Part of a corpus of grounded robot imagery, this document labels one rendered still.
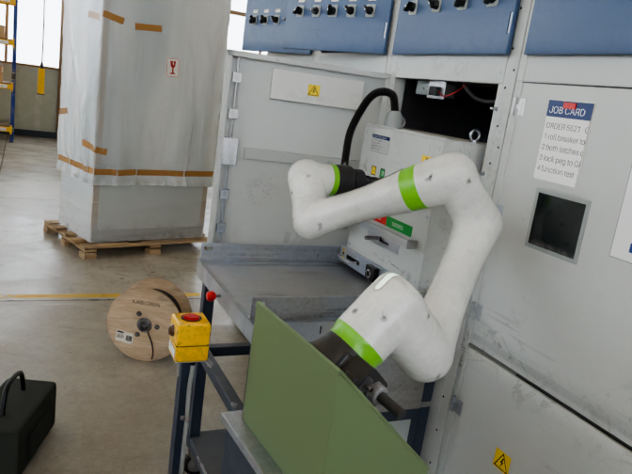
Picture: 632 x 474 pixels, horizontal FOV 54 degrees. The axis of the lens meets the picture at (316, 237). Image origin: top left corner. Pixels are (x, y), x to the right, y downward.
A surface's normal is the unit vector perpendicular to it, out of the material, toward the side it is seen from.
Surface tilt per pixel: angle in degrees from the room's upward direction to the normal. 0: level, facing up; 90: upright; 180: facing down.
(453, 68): 90
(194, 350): 90
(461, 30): 90
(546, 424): 90
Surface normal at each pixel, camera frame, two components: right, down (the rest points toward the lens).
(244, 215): 0.22, 0.25
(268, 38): -0.78, 0.03
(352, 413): 0.48, 0.26
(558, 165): -0.90, -0.03
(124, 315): -0.07, 0.21
